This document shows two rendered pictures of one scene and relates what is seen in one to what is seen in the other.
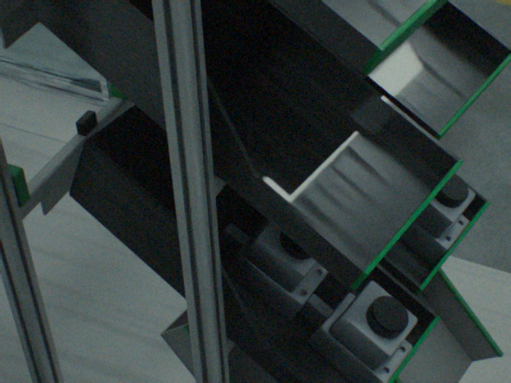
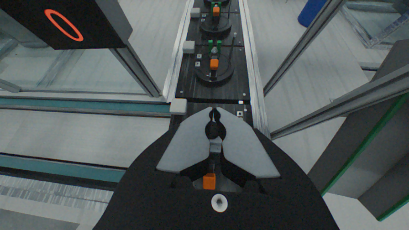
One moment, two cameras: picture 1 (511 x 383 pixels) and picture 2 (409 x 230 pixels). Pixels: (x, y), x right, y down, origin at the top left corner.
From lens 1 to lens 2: 0.56 m
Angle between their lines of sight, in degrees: 45
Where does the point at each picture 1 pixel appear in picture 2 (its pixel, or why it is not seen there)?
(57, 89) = (358, 33)
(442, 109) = not seen: outside the picture
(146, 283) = (327, 78)
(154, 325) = (317, 86)
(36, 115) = (345, 33)
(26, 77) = (354, 25)
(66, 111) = (353, 38)
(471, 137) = not seen: hidden behind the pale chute
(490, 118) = not seen: hidden behind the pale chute
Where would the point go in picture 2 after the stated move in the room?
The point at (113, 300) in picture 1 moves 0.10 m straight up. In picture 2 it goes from (316, 74) to (337, 57)
